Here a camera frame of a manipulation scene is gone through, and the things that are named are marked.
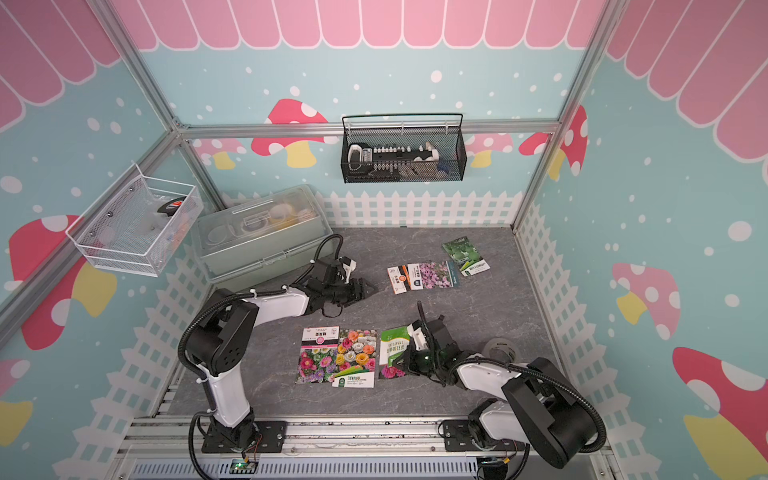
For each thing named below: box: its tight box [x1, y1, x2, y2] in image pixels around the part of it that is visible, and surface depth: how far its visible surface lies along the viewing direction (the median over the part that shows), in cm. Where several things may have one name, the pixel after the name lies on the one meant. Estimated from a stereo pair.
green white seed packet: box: [378, 326, 410, 380], surface depth 88 cm
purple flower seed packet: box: [408, 261, 459, 291], surface depth 108 cm
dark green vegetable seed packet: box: [442, 236, 491, 277], surface depth 114 cm
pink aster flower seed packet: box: [295, 326, 340, 384], surface depth 89 cm
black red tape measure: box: [157, 196, 187, 217], surface depth 80 cm
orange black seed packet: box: [387, 263, 423, 295], surface depth 107 cm
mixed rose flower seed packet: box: [332, 328, 378, 389], surface depth 89 cm
